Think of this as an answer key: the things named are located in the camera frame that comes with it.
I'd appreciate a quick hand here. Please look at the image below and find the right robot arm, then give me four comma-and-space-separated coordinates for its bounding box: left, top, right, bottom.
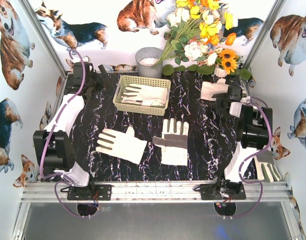
211, 86, 272, 183

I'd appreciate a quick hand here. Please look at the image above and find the grey metal bucket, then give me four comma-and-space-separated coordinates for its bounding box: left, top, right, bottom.
135, 47, 163, 78

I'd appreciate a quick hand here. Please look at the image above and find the aluminium front frame rail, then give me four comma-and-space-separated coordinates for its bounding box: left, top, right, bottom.
21, 181, 291, 203

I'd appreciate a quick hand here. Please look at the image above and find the artificial flower bouquet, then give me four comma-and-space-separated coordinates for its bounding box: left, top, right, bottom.
155, 0, 238, 65

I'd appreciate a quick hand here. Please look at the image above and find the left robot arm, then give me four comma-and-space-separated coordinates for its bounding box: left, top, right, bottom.
33, 62, 110, 187

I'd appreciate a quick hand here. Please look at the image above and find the pale green storage basket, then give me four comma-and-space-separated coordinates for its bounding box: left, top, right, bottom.
113, 75, 171, 116

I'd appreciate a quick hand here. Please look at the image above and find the white glove grey palm patch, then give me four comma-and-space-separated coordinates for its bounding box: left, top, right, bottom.
153, 118, 189, 166

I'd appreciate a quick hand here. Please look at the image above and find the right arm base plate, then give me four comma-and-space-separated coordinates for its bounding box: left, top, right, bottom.
201, 182, 246, 200

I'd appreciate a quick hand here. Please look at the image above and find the small sunflower pot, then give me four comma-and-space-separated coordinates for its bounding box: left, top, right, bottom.
213, 48, 242, 78

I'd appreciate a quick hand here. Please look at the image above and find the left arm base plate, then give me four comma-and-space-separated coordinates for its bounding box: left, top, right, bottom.
67, 184, 112, 201

